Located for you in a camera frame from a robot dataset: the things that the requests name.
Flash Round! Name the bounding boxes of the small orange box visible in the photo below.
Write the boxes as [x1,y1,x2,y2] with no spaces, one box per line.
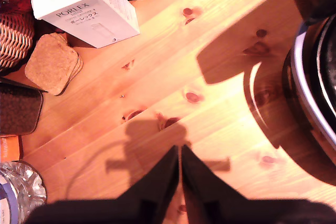
[0,135,24,163]

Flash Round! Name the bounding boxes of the black inner cooking pot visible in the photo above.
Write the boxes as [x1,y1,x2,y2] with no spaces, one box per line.
[308,15,336,141]

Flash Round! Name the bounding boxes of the clear glass jar blue label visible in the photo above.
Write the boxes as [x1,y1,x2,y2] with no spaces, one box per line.
[0,161,48,224]

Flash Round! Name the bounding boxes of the black Philips rice cooker body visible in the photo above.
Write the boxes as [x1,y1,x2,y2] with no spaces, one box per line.
[243,14,336,186]

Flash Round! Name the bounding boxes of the white Porlex cardboard box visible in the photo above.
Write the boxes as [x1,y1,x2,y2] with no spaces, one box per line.
[29,0,141,49]

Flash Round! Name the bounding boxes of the woven wicker basket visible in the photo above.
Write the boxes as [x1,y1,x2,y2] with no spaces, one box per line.
[0,11,36,69]

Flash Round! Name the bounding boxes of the red mesh bag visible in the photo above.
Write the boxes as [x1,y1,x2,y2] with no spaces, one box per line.
[0,0,34,14]

